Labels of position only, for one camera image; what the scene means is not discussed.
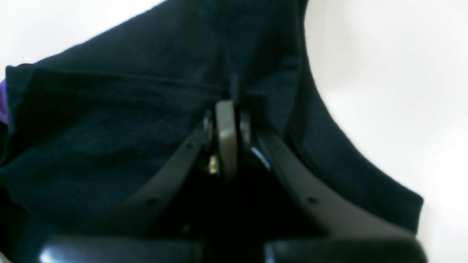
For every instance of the black t-shirt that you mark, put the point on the black t-shirt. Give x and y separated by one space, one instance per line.
86 128

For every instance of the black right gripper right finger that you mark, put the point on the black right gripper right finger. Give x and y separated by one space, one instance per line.
352 235

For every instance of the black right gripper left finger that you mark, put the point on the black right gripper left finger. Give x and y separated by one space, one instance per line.
115 236

